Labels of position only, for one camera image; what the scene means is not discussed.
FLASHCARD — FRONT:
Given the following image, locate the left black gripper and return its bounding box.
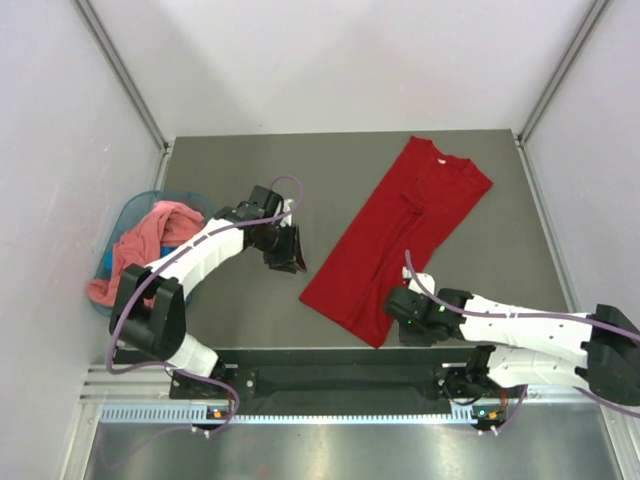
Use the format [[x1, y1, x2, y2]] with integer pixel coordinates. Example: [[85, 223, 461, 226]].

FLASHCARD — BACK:
[[252, 221, 306, 274]]

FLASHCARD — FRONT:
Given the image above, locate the red t shirt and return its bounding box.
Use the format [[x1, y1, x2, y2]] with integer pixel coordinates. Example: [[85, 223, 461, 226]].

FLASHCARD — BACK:
[[299, 136, 493, 348]]

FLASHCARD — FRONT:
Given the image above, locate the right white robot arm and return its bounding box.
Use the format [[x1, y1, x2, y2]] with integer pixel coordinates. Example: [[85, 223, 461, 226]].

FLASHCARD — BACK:
[[383, 284, 639, 407]]

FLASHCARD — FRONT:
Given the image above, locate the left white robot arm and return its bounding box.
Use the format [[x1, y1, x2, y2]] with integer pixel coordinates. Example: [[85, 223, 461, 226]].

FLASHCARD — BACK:
[[109, 185, 306, 397]]

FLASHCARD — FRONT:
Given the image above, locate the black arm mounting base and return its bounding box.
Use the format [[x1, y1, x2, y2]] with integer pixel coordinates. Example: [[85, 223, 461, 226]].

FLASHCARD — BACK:
[[169, 347, 531, 416]]

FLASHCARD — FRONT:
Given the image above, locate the pink t shirt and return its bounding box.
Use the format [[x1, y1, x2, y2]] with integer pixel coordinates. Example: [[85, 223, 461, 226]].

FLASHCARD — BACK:
[[87, 200, 205, 308]]

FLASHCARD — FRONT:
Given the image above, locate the teal mesh laundry basket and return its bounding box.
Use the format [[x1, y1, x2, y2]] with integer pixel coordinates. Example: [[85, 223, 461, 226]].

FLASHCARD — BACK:
[[90, 190, 214, 317]]

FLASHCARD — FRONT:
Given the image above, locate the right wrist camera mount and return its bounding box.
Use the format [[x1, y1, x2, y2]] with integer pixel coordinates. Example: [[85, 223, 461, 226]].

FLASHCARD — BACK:
[[402, 267, 436, 295]]

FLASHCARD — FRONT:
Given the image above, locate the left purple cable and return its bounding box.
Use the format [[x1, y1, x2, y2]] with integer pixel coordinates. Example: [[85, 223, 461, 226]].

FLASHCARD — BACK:
[[107, 174, 306, 434]]

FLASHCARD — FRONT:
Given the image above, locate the slotted cable duct rail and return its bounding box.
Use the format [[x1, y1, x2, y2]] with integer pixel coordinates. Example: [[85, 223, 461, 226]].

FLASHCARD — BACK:
[[100, 403, 506, 425]]

